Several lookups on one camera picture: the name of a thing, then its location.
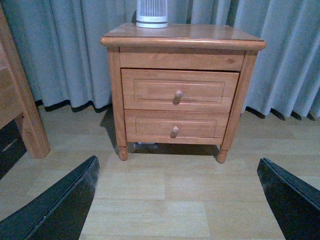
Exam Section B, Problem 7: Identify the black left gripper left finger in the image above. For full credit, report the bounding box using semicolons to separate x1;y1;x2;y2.
0;155;100;240

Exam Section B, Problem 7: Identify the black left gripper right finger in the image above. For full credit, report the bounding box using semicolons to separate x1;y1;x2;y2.
257;158;320;240

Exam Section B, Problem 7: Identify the grey curtain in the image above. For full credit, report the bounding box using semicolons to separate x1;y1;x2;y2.
0;0;320;117

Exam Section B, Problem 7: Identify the wooden nightstand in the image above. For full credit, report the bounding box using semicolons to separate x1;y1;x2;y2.
100;23;266;163

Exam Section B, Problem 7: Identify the white slatted cylinder device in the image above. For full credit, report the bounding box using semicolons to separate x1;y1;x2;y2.
136;0;168;29

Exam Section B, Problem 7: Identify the wooden drawer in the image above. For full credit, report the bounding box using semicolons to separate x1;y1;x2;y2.
121;68;239;113
124;110;229;145

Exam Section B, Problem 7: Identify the wooden bed frame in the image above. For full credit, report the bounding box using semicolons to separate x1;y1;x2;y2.
0;10;50;159

